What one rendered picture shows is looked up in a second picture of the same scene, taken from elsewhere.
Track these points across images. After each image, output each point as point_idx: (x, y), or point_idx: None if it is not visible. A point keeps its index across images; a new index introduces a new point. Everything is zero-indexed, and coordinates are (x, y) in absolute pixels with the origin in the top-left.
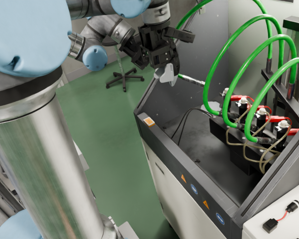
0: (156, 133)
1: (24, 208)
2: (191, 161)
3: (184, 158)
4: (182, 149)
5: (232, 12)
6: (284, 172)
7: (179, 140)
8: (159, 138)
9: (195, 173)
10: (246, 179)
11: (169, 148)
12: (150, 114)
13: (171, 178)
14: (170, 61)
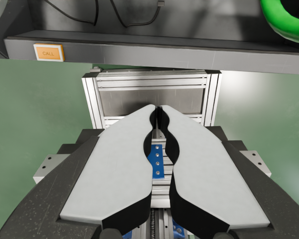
0: (93, 59)
1: (140, 236)
2: (199, 51)
3: (183, 57)
4: (118, 6)
5: None
6: None
7: (119, 17)
8: (108, 61)
9: (222, 64)
10: None
11: (145, 63)
12: (6, 20)
13: None
14: (150, 197)
